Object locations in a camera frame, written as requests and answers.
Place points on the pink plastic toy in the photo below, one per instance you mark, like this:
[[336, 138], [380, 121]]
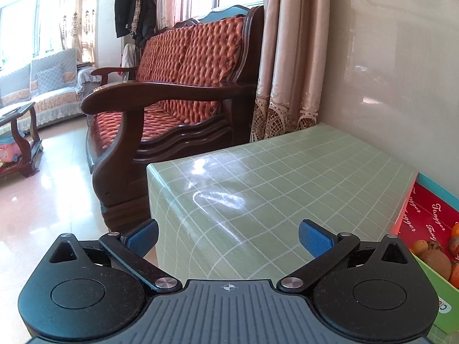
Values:
[[9, 150]]

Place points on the dark jacket with plaid lining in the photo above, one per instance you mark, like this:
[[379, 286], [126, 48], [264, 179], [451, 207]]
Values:
[[143, 14]]

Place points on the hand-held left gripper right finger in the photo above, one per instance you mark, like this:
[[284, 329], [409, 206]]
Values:
[[315, 238]]

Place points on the orange carrot piece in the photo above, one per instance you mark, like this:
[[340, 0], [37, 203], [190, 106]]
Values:
[[420, 247]]

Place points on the grey covered sofa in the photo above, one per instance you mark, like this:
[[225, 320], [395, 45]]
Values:
[[46, 82]]

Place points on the round brown fruit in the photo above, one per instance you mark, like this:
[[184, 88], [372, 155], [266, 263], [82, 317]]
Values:
[[454, 246]]

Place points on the large brown kiwi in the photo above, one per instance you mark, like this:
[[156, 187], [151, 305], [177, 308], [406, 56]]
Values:
[[435, 263]]

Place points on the dark wooden coffee table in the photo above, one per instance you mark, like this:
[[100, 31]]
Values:
[[21, 139]]

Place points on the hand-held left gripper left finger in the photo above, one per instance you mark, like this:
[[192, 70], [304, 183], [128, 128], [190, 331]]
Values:
[[143, 234]]

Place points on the orange mandarin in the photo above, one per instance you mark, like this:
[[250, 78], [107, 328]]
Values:
[[454, 273], [456, 230]]

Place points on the wooden sofa with orange cushions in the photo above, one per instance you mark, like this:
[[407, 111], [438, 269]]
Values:
[[186, 61]]

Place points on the colourful cardboard box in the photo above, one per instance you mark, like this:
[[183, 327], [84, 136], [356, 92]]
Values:
[[423, 215]]

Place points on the dark passion fruit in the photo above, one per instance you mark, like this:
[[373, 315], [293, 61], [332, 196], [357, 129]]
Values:
[[434, 246]]

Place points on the white tall cabinet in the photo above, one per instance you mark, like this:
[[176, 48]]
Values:
[[107, 25]]

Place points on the beige patterned curtain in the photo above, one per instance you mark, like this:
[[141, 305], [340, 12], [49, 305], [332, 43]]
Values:
[[290, 61]]

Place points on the sheer window curtain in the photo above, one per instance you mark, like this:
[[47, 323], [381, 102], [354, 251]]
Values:
[[46, 14]]

